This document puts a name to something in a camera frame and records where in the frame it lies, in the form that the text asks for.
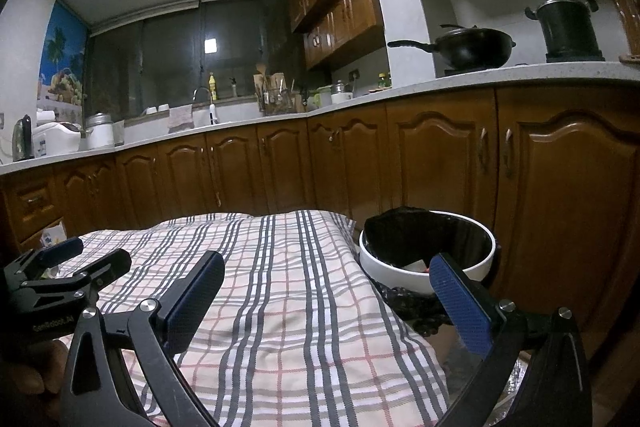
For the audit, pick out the white trash bin black bag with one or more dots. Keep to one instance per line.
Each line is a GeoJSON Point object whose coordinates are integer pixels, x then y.
{"type": "Point", "coordinates": [385, 267]}

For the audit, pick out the white bowls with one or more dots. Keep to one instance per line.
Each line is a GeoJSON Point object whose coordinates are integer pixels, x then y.
{"type": "Point", "coordinates": [156, 109]}

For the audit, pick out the utensil rack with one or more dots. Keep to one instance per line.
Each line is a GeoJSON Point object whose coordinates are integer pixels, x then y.
{"type": "Point", "coordinates": [275, 94]}

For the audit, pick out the black induction cooker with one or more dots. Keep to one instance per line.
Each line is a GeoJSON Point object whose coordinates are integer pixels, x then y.
{"type": "Point", "coordinates": [575, 57]}

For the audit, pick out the yellow bottle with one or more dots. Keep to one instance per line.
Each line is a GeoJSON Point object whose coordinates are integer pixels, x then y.
{"type": "Point", "coordinates": [213, 88]}

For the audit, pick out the black cooking pot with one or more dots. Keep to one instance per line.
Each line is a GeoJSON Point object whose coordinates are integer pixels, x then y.
{"type": "Point", "coordinates": [567, 27]}

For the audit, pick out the white rice cooker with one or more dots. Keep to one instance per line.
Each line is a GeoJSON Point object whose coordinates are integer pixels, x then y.
{"type": "Point", "coordinates": [57, 139]}

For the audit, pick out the dark dispenser bottle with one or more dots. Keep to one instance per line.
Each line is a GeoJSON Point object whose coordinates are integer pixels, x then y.
{"type": "Point", "coordinates": [233, 88]}

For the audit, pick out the person's left hand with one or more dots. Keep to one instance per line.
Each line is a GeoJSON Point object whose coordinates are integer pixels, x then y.
{"type": "Point", "coordinates": [35, 372]}

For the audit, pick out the gas stove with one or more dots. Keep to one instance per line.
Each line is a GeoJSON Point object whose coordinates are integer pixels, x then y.
{"type": "Point", "coordinates": [480, 70]}

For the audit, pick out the dark kitchen window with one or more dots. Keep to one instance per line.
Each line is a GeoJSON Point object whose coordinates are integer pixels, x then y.
{"type": "Point", "coordinates": [165, 57]}

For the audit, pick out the green container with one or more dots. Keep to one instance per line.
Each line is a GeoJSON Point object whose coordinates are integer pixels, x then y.
{"type": "Point", "coordinates": [313, 99]}

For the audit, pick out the hanging dish towel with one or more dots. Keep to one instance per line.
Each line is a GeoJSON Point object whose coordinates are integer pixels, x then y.
{"type": "Point", "coordinates": [180, 119]}

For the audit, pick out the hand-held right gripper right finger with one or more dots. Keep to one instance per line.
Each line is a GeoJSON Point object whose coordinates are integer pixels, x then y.
{"type": "Point", "coordinates": [460, 302]}

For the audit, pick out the white pot with steel lid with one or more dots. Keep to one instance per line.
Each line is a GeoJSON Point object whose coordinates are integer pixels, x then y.
{"type": "Point", "coordinates": [100, 132]}

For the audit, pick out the steel electric kettle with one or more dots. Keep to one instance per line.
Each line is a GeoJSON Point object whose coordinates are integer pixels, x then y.
{"type": "Point", "coordinates": [22, 139]}

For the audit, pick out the black wok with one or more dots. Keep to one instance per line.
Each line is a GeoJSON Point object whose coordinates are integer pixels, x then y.
{"type": "Point", "coordinates": [470, 47]}

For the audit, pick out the brown wooden lower cabinets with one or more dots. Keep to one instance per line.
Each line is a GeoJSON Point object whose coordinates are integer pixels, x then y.
{"type": "Point", "coordinates": [425, 157]}

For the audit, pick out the plaid tablecloth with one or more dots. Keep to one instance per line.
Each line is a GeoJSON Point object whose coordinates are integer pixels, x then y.
{"type": "Point", "coordinates": [280, 307]}

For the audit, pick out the white red box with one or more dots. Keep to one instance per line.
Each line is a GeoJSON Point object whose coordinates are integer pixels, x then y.
{"type": "Point", "coordinates": [415, 265]}

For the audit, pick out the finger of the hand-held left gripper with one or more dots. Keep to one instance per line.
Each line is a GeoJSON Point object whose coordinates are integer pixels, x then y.
{"type": "Point", "coordinates": [107, 267]}
{"type": "Point", "coordinates": [57, 252]}

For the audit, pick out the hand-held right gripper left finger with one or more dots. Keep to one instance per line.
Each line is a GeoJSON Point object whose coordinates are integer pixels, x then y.
{"type": "Point", "coordinates": [195, 302]}

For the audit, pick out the chrome faucet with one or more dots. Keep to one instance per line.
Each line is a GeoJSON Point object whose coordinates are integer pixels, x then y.
{"type": "Point", "coordinates": [201, 91]}

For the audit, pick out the condiment bottles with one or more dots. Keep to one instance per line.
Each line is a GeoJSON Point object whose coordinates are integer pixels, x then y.
{"type": "Point", "coordinates": [384, 80]}

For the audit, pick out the white kitchen countertop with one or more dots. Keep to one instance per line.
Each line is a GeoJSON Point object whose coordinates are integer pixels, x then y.
{"type": "Point", "coordinates": [450, 84]}

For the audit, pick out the beach wall poster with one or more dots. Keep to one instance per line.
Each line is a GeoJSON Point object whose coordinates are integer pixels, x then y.
{"type": "Point", "coordinates": [62, 57]}

